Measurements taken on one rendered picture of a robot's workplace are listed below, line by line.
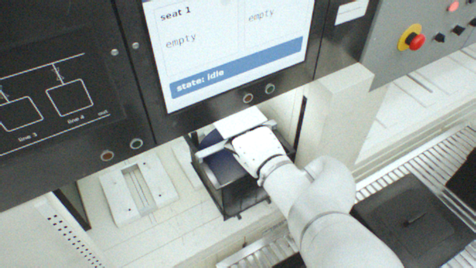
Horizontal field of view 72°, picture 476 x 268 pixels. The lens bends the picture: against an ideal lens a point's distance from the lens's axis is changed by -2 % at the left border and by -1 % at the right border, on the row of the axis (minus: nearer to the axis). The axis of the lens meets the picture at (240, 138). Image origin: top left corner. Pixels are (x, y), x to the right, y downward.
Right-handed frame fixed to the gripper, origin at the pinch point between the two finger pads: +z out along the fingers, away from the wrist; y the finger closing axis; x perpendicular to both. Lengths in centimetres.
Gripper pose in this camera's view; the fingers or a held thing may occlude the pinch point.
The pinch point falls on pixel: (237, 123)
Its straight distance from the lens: 83.9
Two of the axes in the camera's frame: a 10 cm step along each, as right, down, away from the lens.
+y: 8.6, -3.8, 3.3
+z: -5.0, -6.6, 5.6
